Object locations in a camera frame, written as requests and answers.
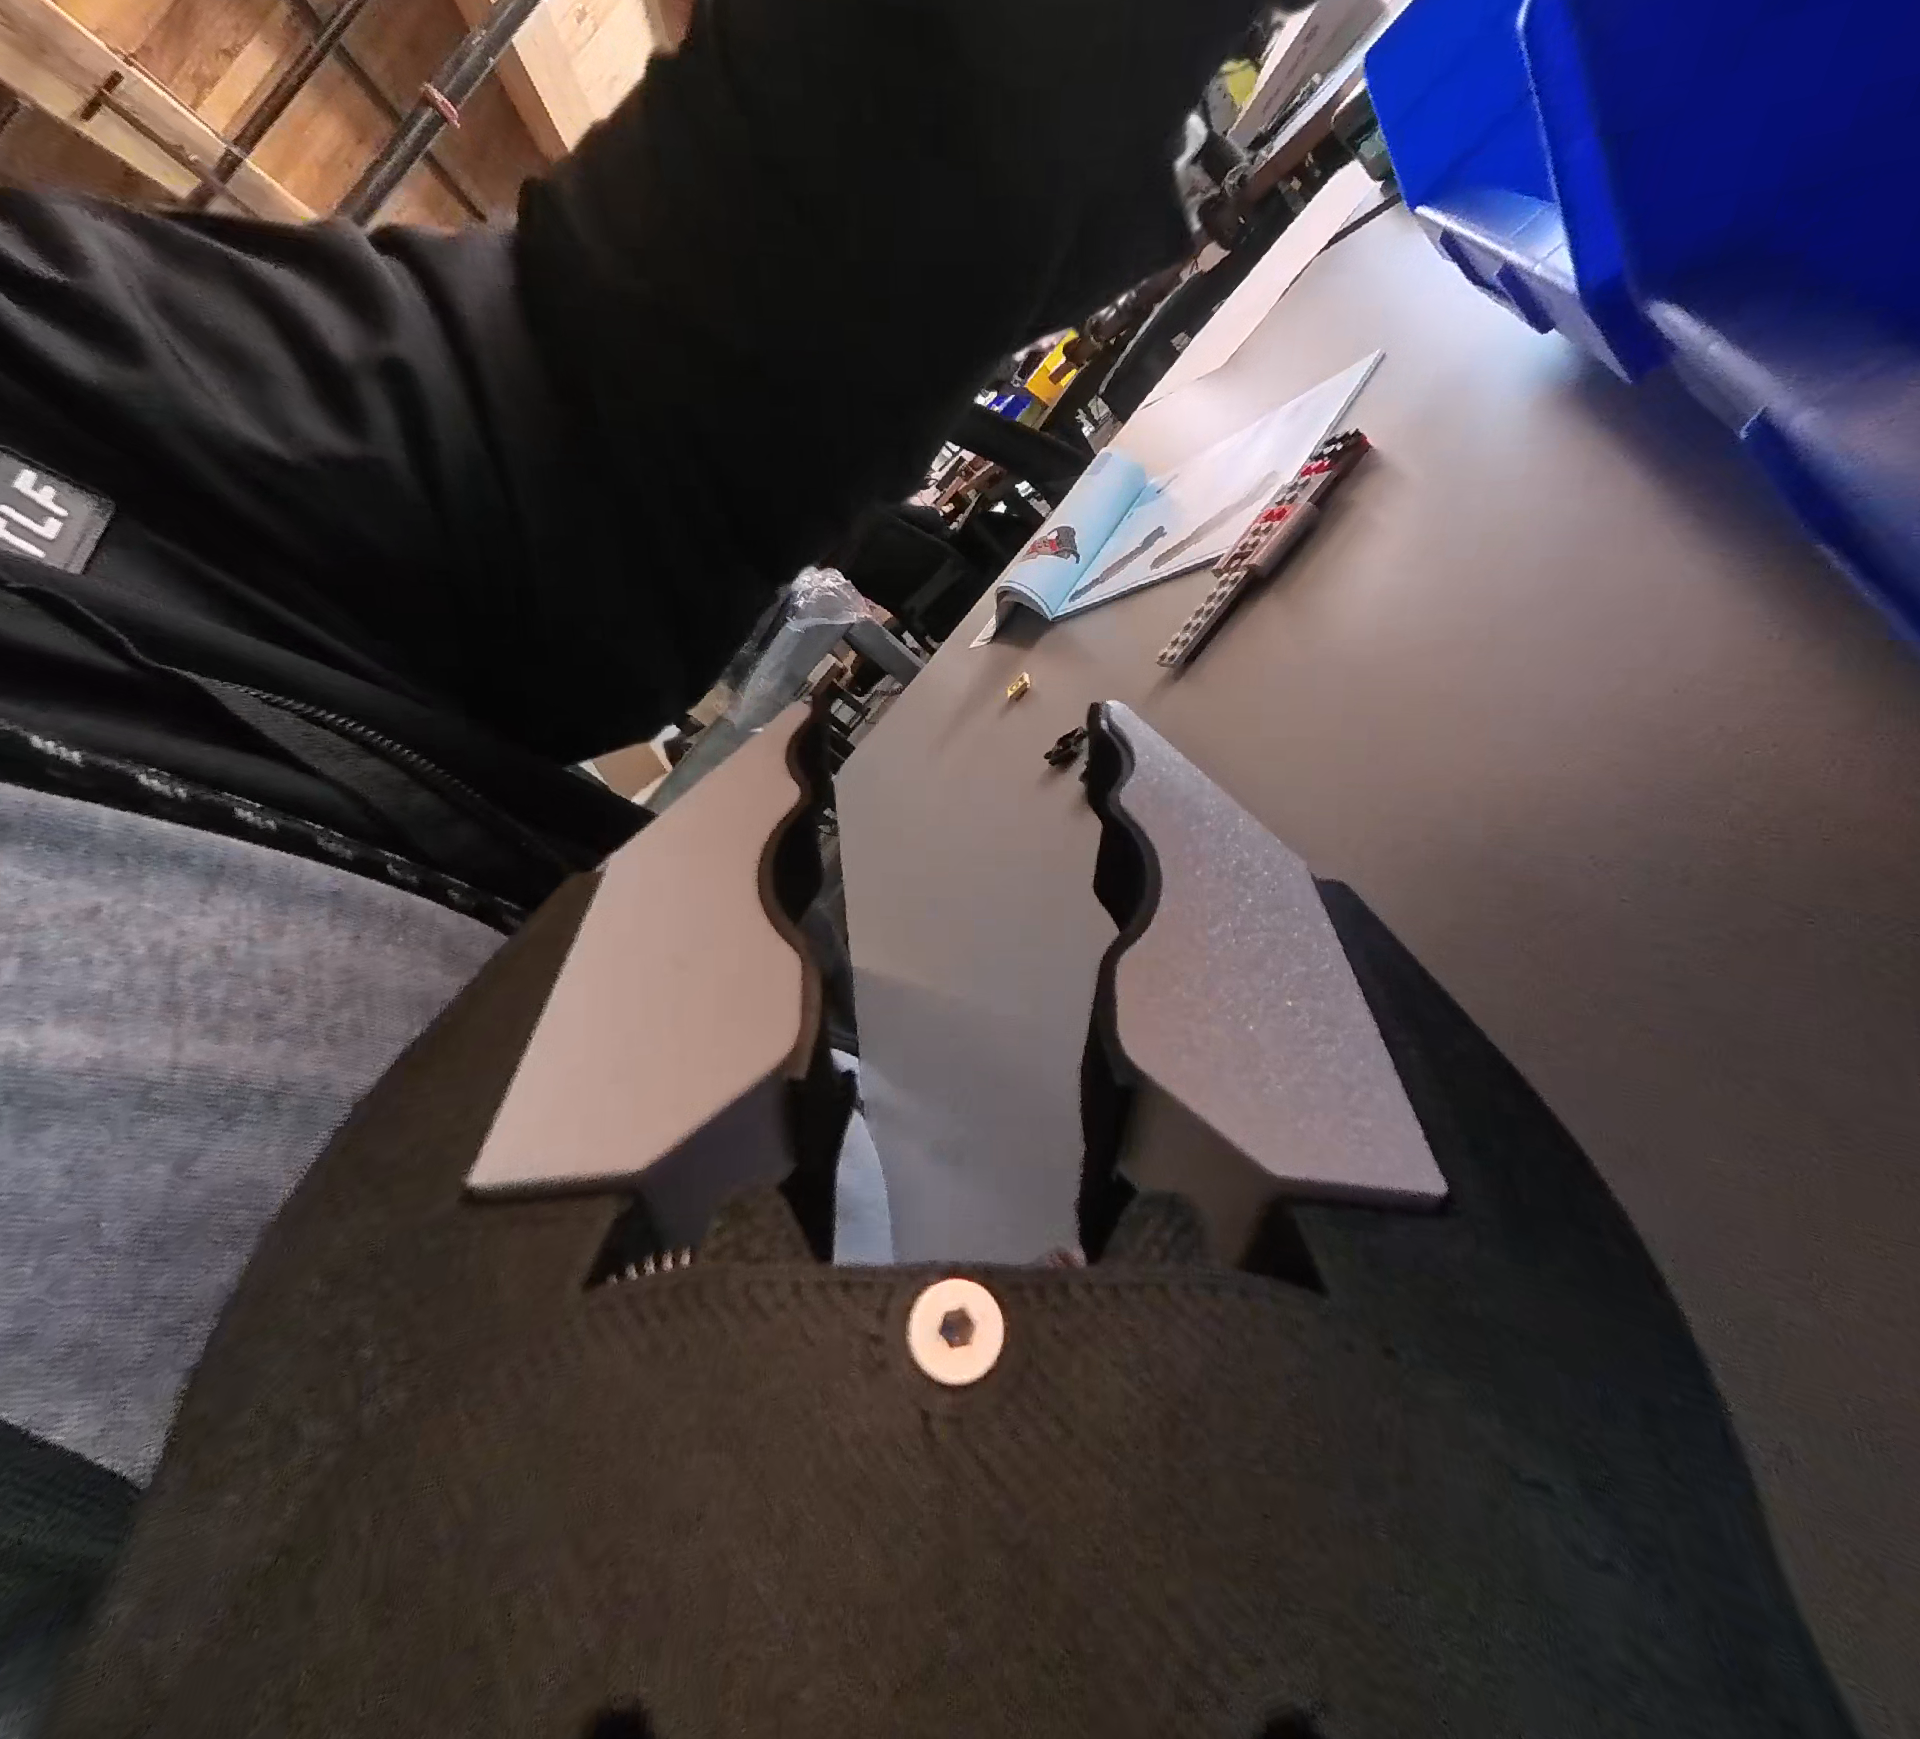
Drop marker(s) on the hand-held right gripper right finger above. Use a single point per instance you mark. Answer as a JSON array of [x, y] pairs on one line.
[[1276, 1019]]

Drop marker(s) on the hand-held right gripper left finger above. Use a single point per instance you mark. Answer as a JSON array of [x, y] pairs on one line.
[[660, 1019]]

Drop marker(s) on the small black brick piece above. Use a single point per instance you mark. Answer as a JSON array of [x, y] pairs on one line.
[[1065, 750]]

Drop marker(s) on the blue plastic bin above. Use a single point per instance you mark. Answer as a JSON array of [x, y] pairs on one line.
[[1470, 118], [1771, 194]]

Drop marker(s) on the person's left forearm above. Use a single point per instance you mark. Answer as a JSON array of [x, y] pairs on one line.
[[900, 194]]

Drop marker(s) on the grey red brick model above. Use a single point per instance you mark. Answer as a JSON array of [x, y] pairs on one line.
[[1246, 570]]

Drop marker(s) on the light blue instruction booklet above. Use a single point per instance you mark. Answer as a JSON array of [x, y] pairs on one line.
[[1201, 493]]

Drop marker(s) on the black office chair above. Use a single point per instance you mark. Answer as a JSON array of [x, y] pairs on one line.
[[1005, 463]]

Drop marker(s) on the person's black jacket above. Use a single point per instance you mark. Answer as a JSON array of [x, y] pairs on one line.
[[301, 450]]

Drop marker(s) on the yellow storage bin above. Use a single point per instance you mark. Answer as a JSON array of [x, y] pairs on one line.
[[1046, 370]]

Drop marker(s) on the white paper sheet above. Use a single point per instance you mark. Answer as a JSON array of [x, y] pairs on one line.
[[1276, 284]]

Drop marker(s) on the dark ceiling pipe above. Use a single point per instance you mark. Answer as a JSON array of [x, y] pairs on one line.
[[345, 14]]

